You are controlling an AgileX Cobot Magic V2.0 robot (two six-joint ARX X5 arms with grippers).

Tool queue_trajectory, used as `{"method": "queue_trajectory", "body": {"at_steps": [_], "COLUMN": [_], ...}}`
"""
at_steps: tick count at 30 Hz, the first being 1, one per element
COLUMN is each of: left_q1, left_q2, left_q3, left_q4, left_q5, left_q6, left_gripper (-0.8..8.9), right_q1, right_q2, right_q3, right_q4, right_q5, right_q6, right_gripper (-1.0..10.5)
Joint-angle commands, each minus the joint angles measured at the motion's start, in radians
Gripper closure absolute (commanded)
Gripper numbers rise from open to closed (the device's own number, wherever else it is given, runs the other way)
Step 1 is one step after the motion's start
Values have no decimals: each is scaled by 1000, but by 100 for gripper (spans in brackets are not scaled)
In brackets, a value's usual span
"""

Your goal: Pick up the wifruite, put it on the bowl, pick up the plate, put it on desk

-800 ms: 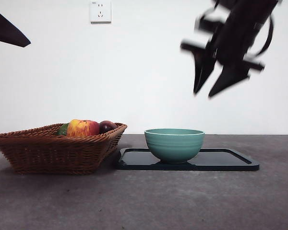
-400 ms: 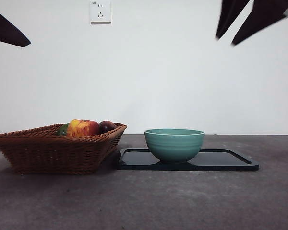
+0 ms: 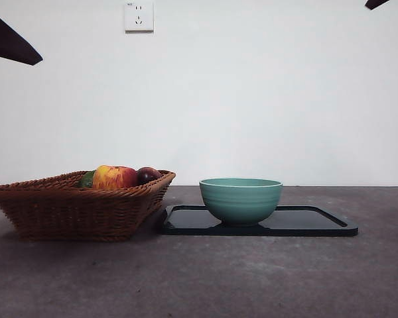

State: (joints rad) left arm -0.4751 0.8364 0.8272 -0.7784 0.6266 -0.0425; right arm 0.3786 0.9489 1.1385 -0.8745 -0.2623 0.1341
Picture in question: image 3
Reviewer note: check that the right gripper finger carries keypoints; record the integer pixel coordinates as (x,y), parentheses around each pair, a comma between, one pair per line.
(374,4)

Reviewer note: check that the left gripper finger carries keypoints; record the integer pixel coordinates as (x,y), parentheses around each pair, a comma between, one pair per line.
(10,44)

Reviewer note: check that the teal ribbed bowl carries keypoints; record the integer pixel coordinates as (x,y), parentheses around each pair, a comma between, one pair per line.
(240,202)

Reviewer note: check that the green fruit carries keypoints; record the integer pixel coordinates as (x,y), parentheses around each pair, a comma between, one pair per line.
(86,180)

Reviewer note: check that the red yellow apple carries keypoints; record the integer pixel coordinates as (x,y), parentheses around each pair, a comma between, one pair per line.
(114,177)

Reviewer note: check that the brown wicker basket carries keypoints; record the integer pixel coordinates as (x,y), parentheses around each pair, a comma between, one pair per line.
(73,212)

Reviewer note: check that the dark red plum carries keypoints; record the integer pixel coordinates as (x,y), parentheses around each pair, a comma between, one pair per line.
(147,175)

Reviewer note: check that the black rectangular tray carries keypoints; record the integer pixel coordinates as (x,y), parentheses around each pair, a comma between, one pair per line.
(302,225)

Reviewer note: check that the white wall socket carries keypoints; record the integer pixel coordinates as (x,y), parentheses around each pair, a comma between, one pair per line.
(139,16)

